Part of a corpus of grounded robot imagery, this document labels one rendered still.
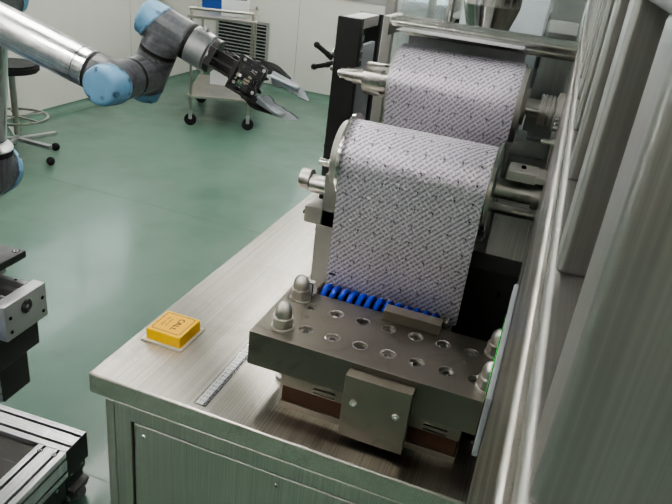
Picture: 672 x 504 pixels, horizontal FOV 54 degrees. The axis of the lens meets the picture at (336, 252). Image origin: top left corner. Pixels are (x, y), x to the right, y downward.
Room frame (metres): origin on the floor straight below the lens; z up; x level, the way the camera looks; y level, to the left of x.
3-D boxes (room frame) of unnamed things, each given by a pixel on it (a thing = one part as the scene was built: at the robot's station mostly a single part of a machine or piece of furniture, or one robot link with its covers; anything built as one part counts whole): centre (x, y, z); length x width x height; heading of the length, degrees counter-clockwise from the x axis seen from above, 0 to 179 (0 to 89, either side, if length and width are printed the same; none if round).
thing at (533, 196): (0.99, -0.27, 1.25); 0.07 x 0.04 x 0.04; 73
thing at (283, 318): (0.86, 0.07, 1.05); 0.04 x 0.04 x 0.04
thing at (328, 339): (0.86, -0.10, 1.00); 0.40 x 0.16 x 0.06; 73
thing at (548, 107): (1.23, -0.35, 1.33); 0.07 x 0.07 x 0.07; 73
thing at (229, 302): (1.96, -0.30, 0.88); 2.52 x 0.66 x 0.04; 163
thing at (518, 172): (0.99, -0.28, 1.28); 0.06 x 0.05 x 0.02; 73
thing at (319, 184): (1.12, 0.03, 1.05); 0.06 x 0.05 x 0.31; 73
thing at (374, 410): (0.76, -0.09, 0.96); 0.10 x 0.03 x 0.11; 73
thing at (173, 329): (0.99, 0.27, 0.91); 0.07 x 0.07 x 0.02; 73
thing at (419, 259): (0.98, -0.10, 1.11); 0.23 x 0.01 x 0.18; 73
